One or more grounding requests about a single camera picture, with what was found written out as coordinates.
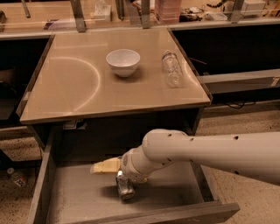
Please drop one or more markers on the metal frame post middle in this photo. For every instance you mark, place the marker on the metal frame post middle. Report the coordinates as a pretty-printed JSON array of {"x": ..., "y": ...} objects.
[{"x": 145, "y": 13}]

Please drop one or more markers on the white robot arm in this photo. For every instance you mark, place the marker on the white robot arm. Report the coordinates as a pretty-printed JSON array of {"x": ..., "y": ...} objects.
[{"x": 254, "y": 155}]

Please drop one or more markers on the grey cabinet with tabletop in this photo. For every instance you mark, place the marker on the grey cabinet with tabletop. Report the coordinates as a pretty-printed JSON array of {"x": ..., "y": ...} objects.
[{"x": 76, "y": 82}]

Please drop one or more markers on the white tag on floor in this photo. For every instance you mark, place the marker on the white tag on floor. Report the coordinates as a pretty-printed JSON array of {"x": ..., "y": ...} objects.
[{"x": 20, "y": 181}]

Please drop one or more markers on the clear plastic bottle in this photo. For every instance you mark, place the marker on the clear plastic bottle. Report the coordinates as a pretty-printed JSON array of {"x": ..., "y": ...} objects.
[{"x": 172, "y": 69}]

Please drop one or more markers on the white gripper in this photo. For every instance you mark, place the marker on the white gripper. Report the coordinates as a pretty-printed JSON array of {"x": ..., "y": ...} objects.
[{"x": 127, "y": 165}]

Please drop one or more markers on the open grey wooden drawer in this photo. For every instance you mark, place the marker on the open grey wooden drawer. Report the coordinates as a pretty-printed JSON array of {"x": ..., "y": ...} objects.
[{"x": 67, "y": 193}]

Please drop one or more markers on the silver redbull can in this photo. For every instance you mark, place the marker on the silver redbull can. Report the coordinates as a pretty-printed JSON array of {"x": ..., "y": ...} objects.
[{"x": 124, "y": 186}]

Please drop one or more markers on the white ceramic bowl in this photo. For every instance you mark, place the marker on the white ceramic bowl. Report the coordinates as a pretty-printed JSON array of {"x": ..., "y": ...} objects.
[{"x": 123, "y": 62}]

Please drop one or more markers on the metal frame post left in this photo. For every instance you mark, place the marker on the metal frame post left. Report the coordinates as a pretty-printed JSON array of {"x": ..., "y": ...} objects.
[{"x": 78, "y": 15}]

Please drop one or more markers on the metal frame post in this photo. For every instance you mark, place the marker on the metal frame post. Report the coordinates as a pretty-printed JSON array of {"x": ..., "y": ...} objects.
[
  {"x": 145, "y": 13},
  {"x": 78, "y": 15}
]

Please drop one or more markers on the pink plastic container stack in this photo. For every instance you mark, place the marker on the pink plastic container stack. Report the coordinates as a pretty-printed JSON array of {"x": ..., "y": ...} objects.
[{"x": 167, "y": 11}]

